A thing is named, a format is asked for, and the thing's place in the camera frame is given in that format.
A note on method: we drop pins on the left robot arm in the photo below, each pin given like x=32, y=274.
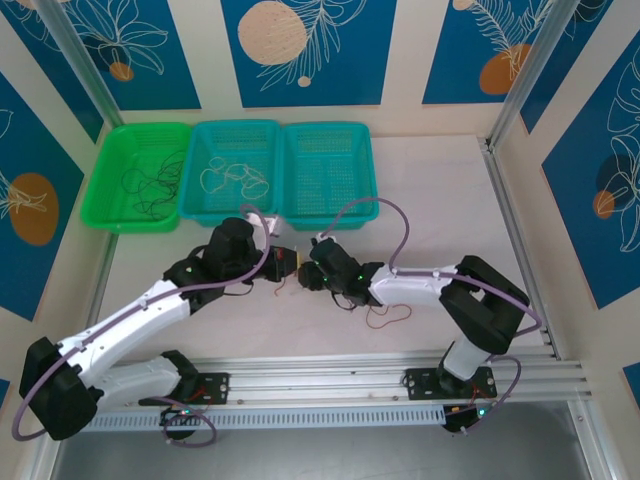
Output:
x=125, y=320

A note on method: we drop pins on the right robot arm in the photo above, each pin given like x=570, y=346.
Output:
x=410, y=290

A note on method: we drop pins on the teal plastic basket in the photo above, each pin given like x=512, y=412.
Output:
x=327, y=175
x=230, y=140

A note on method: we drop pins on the green plastic basket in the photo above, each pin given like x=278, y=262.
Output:
x=135, y=145

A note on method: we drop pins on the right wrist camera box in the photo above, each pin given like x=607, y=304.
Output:
x=320, y=240

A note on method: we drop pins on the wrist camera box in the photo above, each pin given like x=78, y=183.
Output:
x=270, y=222
x=320, y=240

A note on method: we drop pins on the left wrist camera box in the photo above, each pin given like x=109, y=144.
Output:
x=270, y=222

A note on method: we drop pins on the aluminium rail frame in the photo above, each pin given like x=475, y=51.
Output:
x=310, y=375

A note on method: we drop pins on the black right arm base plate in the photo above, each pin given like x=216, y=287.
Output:
x=420, y=382

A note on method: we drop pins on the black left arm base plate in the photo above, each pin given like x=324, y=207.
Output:
x=215, y=387

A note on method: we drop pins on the aluminium corner post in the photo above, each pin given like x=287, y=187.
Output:
x=530, y=70
x=80, y=60

